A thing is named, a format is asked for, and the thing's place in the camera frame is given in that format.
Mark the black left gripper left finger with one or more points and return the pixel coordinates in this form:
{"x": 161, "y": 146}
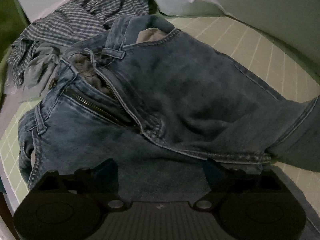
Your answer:
{"x": 92, "y": 185}

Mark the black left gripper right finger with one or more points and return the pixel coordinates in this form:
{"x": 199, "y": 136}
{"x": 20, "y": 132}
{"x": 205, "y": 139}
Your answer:
{"x": 228, "y": 184}

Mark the blue denim jeans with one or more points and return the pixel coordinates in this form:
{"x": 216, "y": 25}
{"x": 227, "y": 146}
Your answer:
{"x": 158, "y": 102}

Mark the light carrot print curtain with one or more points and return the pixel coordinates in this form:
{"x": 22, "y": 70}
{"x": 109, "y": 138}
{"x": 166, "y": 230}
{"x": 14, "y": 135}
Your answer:
{"x": 295, "y": 22}

